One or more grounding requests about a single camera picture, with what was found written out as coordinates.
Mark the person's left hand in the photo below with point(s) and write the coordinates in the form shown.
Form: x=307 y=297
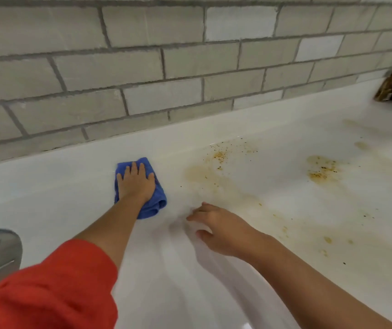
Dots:
x=136 y=188

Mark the person's right hand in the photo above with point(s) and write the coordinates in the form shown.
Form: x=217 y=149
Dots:
x=230 y=232

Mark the blue cloth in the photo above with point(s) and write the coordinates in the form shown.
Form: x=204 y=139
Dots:
x=156 y=202

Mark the person's right forearm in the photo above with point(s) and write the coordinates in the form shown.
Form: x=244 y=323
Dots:
x=319 y=287

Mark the white countertop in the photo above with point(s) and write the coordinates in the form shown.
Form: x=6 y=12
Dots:
x=285 y=202

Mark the red sleeve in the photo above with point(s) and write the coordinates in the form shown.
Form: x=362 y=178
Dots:
x=45 y=287

